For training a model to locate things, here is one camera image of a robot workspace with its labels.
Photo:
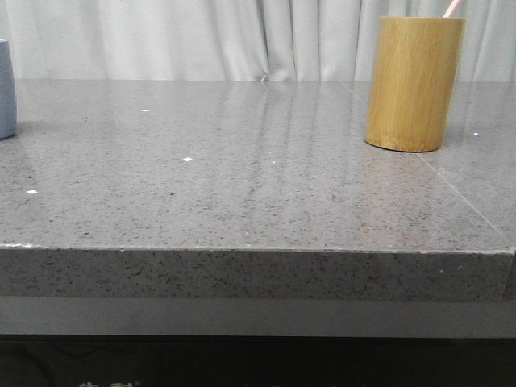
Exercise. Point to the bamboo cylinder holder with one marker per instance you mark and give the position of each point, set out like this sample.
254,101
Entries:
413,77

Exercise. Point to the white curtain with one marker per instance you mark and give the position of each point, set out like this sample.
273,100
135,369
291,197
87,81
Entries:
199,40

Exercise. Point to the blue plastic cup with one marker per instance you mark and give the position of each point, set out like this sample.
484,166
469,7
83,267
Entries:
8,102

